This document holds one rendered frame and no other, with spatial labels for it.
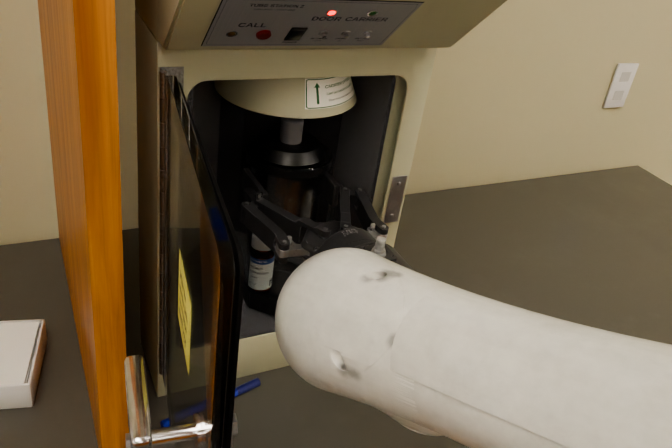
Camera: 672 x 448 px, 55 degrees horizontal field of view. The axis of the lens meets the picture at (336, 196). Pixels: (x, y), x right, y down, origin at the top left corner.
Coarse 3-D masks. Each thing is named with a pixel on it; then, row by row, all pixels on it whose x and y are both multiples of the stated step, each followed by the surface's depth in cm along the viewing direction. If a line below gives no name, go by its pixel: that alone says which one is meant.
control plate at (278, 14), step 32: (224, 0) 52; (256, 0) 53; (288, 0) 54; (320, 0) 55; (352, 0) 56; (224, 32) 57; (256, 32) 58; (288, 32) 60; (352, 32) 62; (384, 32) 64
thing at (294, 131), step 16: (288, 128) 78; (256, 144) 80; (272, 144) 79; (288, 144) 79; (304, 144) 80; (320, 144) 81; (272, 160) 77; (288, 160) 77; (304, 160) 78; (320, 160) 79
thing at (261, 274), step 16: (256, 160) 78; (256, 176) 80; (272, 176) 77; (320, 176) 81; (272, 192) 79; (288, 192) 79; (304, 192) 80; (320, 192) 83; (288, 208) 80; (304, 208) 81; (256, 240) 83; (256, 256) 84; (272, 256) 83; (256, 272) 86; (272, 272) 85; (288, 272) 85; (256, 288) 87; (272, 288) 86
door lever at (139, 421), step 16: (128, 368) 52; (144, 368) 52; (128, 384) 50; (144, 384) 50; (128, 400) 49; (144, 400) 49; (128, 416) 48; (144, 416) 48; (144, 432) 47; (160, 432) 47; (176, 432) 47; (192, 432) 48
